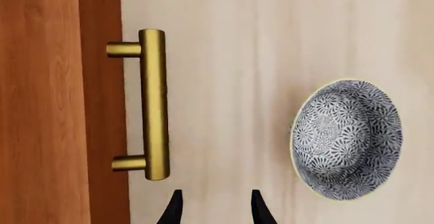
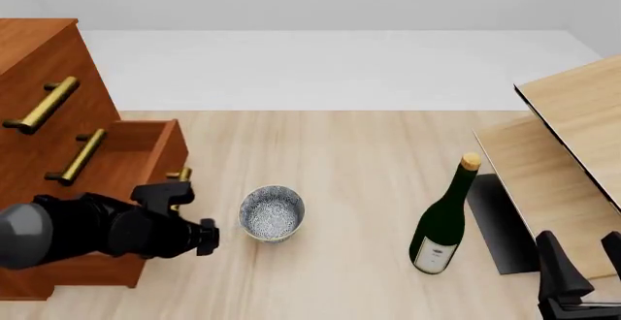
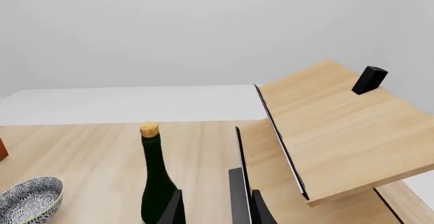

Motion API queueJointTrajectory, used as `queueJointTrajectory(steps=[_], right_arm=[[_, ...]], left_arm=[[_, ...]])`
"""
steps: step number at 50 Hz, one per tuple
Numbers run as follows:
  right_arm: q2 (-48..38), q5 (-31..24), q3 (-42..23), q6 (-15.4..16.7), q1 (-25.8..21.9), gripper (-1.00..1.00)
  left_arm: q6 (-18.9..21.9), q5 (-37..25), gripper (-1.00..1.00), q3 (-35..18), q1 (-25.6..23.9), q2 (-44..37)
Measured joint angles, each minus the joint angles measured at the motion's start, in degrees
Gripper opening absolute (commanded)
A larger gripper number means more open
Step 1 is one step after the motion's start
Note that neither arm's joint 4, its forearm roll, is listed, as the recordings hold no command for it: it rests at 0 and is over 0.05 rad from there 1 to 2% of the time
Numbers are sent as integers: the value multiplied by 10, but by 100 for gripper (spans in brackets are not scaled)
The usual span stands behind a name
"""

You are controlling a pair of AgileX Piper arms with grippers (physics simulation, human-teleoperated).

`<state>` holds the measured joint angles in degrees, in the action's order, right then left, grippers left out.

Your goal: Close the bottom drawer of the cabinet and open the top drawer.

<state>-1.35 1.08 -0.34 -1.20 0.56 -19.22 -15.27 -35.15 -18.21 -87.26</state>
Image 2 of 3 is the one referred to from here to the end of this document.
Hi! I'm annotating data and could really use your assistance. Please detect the wooden drawer with short handle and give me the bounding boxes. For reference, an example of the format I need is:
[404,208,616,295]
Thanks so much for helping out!
[0,118,191,291]

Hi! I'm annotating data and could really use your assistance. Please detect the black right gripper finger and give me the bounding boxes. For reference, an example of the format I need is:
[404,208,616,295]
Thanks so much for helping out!
[600,230,621,282]
[535,229,597,305]

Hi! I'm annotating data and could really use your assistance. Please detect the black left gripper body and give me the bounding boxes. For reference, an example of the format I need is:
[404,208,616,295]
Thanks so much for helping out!
[130,180,197,215]

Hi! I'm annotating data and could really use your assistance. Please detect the dark green wine bottle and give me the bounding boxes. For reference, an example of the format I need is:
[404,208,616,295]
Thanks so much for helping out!
[408,151,483,275]

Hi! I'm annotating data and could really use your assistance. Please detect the wooden drawer with long handle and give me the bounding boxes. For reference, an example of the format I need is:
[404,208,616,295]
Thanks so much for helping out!
[0,35,116,146]

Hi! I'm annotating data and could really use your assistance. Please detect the long brass drawer handle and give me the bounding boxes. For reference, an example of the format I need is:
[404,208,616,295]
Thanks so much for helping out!
[1,76,82,137]

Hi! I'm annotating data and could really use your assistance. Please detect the wooden drawer with medium handle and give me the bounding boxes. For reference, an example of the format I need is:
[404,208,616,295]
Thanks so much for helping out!
[0,117,123,205]

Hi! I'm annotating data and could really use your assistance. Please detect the blue patterned white bowl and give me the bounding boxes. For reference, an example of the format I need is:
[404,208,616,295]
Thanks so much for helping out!
[237,183,308,245]

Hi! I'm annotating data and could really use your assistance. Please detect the medium brass drawer handle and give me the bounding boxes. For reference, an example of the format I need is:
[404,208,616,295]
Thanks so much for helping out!
[44,127,109,188]

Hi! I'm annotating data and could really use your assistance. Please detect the wooden cabinet with drawers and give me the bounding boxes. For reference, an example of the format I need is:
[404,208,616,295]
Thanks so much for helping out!
[0,17,191,303]

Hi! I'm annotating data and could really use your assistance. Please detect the short brass drawer handle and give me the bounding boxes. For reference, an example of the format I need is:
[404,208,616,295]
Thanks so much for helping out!
[164,166,194,212]

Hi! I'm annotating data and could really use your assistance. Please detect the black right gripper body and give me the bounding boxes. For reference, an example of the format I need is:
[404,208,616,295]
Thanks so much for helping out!
[538,295,621,320]

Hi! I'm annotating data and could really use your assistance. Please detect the pale wooden two-tier rack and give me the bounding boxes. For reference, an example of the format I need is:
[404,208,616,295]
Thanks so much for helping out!
[467,53,621,282]

